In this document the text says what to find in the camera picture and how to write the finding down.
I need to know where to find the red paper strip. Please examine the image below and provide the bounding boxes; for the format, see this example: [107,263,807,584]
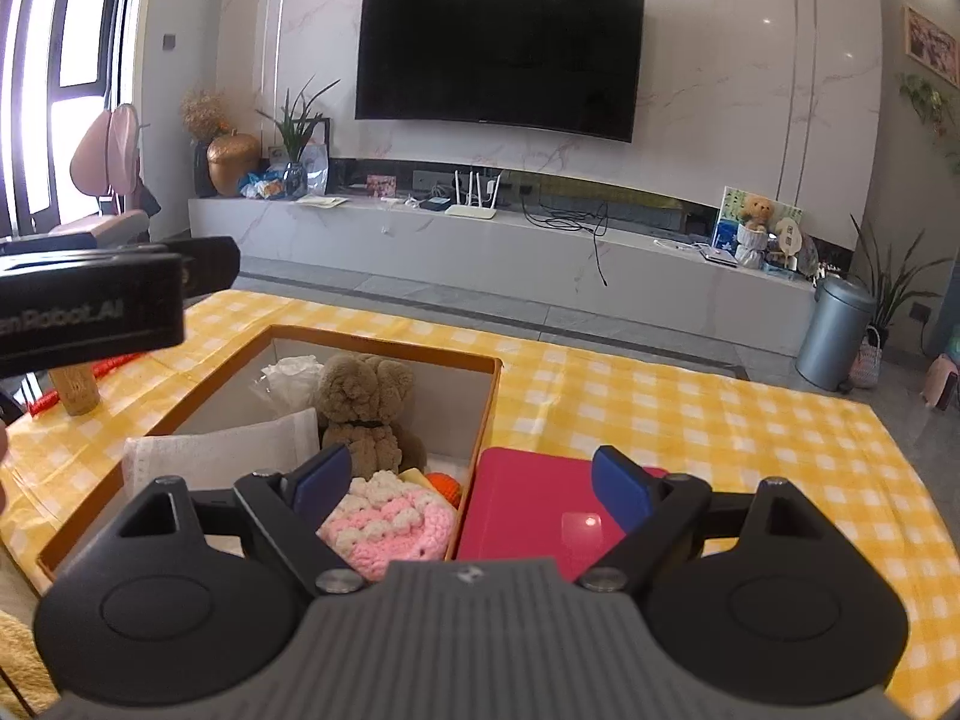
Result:
[26,356,143,415]

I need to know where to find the framed wall picture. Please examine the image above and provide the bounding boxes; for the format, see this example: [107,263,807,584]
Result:
[904,5,960,87]

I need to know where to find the pink white knit hat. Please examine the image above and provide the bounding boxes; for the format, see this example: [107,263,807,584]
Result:
[319,470,458,583]

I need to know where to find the pink chair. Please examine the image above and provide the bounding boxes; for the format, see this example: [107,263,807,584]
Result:
[49,103,152,242]

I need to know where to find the clear plastic bundle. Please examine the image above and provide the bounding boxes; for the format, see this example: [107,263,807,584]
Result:
[261,356,325,415]

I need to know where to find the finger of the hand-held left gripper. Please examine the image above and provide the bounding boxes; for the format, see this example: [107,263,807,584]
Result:
[174,235,242,295]

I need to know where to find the cream towel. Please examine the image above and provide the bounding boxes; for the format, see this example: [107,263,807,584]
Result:
[122,406,322,501]

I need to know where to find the black cables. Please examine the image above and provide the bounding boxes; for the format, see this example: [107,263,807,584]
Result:
[521,195,612,287]

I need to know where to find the black wall television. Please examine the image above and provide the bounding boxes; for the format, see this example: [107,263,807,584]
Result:
[355,0,646,143]

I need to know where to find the brown plush towel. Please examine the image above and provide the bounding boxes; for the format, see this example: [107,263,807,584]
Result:
[315,352,428,482]

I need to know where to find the pink small heater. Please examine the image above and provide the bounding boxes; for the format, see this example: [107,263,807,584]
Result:
[926,356,960,412]

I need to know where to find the brown teddy bear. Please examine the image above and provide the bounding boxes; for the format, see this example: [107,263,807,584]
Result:
[737,195,777,269]

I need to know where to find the long leaf floor plant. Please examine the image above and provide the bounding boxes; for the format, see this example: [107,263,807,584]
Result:
[851,214,953,350]

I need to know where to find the hanging vine plant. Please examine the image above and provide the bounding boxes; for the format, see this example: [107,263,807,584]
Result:
[896,71,960,160]

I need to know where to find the white marble television console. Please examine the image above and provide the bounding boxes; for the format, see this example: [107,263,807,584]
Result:
[187,191,818,361]

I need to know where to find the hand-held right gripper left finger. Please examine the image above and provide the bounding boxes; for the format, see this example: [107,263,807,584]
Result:
[116,444,370,597]

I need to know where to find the yellow shaggy blanket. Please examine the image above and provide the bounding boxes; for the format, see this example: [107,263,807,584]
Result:
[0,607,61,717]

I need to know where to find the dried flower bouquet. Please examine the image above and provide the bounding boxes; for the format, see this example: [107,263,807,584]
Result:
[180,90,227,198]

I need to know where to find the red square box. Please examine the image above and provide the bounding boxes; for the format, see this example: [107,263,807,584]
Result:
[456,446,674,584]

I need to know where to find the grey metal trash can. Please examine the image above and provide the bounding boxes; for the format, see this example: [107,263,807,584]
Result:
[796,275,877,391]

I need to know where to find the milk tea plastic cup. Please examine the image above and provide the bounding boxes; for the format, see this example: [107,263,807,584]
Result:
[49,364,103,418]

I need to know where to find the gold acorn jar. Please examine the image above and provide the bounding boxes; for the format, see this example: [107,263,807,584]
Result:
[206,131,262,198]

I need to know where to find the woven basket bag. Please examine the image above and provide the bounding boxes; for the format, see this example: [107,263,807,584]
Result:
[849,326,890,389]

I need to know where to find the orange cardboard box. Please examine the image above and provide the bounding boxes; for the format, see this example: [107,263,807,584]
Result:
[36,324,503,587]

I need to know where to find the green photo board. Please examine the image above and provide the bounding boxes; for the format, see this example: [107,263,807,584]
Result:
[716,186,803,256]

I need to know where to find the white router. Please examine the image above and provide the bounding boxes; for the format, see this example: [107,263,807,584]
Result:
[446,171,505,220]

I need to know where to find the blue snack bags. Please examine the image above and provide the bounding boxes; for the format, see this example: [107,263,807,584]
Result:
[238,171,290,200]

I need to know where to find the black framed window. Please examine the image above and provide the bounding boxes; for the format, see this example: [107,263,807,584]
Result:
[0,0,147,241]

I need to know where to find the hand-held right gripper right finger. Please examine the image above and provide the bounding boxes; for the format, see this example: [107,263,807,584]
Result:
[577,446,820,599]

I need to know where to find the green plant in glass vase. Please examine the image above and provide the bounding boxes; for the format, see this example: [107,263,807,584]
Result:
[255,76,342,200]

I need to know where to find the yellow checkered tablecloth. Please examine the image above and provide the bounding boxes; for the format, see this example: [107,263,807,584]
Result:
[0,289,960,715]

